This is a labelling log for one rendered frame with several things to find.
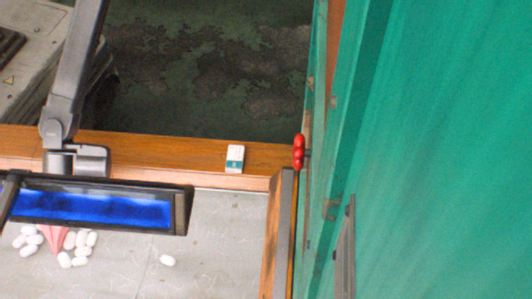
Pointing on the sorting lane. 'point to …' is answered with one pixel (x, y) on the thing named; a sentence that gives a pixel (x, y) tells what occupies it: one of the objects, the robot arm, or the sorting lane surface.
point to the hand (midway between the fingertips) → (56, 250)
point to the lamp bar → (104, 203)
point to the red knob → (299, 152)
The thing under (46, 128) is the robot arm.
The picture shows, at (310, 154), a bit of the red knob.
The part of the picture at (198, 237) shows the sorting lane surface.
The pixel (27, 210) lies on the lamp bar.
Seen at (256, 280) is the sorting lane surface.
